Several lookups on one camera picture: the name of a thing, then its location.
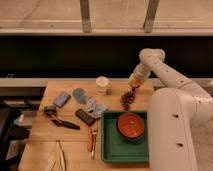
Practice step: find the black remote control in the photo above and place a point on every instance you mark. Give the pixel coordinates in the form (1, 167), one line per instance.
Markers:
(86, 118)

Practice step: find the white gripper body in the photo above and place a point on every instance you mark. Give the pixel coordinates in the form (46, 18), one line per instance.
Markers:
(141, 72)

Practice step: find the pale wooden tongs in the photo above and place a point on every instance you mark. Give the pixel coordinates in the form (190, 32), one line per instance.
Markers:
(56, 158)

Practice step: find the crumpled blue white cloth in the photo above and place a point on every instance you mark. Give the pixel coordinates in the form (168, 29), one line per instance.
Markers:
(94, 108)

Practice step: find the green plastic tray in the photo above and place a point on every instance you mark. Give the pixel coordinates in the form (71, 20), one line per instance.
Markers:
(117, 149)

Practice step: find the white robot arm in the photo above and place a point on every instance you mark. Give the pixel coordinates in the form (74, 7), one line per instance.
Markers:
(172, 111)

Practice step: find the orange carrot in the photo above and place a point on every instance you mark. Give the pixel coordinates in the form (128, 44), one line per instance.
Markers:
(90, 139)

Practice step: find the blue rectangular sponge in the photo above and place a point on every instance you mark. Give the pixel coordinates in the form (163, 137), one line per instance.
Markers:
(61, 99)

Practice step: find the red yellow apple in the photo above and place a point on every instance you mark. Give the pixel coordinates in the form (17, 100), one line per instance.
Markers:
(135, 83)

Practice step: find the black equipment at left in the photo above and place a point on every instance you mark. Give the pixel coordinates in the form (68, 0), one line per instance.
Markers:
(9, 131)

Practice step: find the black handled brush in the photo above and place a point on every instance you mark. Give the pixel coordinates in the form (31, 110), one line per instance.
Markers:
(51, 112)

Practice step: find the red bowl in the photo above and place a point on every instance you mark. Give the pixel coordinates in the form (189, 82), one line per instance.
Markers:
(130, 126)

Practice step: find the metal fork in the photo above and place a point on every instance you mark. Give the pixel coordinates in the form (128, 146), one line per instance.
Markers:
(94, 133)

